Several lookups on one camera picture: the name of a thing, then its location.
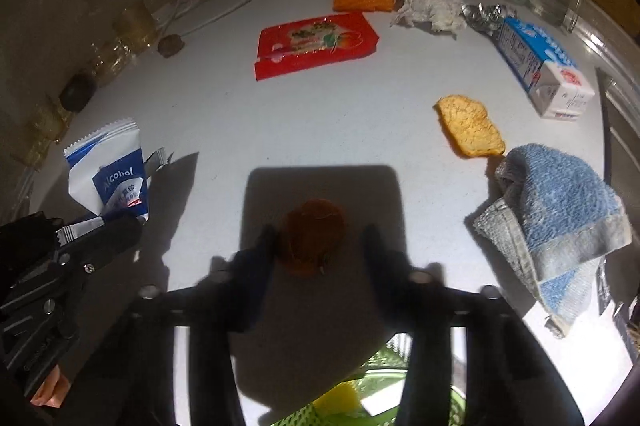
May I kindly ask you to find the green plastic basket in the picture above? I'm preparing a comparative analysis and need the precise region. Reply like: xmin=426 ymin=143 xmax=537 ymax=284
xmin=270 ymin=331 xmax=476 ymax=426

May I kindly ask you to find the red snack wrapper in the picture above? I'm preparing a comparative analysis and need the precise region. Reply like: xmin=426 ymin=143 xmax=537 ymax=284
xmin=253 ymin=10 xmax=380 ymax=82

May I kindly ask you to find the blue grey towel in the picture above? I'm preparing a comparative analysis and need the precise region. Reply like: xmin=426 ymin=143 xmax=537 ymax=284
xmin=472 ymin=143 xmax=634 ymax=340

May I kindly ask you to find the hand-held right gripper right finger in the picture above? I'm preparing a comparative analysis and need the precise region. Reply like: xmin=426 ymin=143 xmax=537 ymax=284
xmin=361 ymin=225 xmax=586 ymax=426

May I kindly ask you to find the blue white milk carton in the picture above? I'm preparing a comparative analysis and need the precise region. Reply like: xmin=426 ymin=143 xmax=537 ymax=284
xmin=497 ymin=16 xmax=597 ymax=120

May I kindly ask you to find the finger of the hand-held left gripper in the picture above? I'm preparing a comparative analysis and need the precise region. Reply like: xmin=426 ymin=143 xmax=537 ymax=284
xmin=0 ymin=213 xmax=65 ymax=267
xmin=59 ymin=212 xmax=145 ymax=279

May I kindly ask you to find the amber glass bottle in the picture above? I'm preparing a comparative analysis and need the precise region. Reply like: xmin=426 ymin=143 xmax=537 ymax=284
xmin=17 ymin=98 xmax=76 ymax=169

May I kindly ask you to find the metal sink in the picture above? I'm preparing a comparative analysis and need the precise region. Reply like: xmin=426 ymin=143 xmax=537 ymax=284
xmin=595 ymin=66 xmax=640 ymax=357

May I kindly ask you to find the person's left hand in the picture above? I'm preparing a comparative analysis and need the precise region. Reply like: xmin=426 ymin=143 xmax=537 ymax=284
xmin=29 ymin=363 xmax=70 ymax=408

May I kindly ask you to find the white tissue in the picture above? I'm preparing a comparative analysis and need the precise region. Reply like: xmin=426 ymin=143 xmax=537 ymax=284
xmin=389 ymin=0 xmax=469 ymax=38

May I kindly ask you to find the clear plastic bottle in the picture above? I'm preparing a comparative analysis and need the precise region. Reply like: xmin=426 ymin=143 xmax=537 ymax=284
xmin=90 ymin=0 xmax=163 ymax=87

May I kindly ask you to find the white cable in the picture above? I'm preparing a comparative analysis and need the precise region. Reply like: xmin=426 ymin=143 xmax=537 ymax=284
xmin=162 ymin=0 xmax=282 ymax=42

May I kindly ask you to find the crumpled silver foil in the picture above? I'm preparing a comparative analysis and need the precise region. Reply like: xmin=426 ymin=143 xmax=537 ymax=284
xmin=460 ymin=2 xmax=519 ymax=34

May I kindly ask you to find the blue white wipe packet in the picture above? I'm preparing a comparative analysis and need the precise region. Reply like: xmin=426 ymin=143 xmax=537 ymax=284
xmin=56 ymin=118 xmax=174 ymax=247

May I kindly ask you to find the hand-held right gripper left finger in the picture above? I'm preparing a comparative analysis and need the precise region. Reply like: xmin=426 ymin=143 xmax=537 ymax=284
xmin=107 ymin=225 xmax=277 ymax=426

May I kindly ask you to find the brown round nut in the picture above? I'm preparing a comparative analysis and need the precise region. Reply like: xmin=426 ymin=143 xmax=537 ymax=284
xmin=158 ymin=34 xmax=184 ymax=58

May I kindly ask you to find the yellow piece in basket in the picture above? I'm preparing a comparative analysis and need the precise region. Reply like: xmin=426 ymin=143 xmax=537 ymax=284
xmin=312 ymin=381 xmax=362 ymax=418

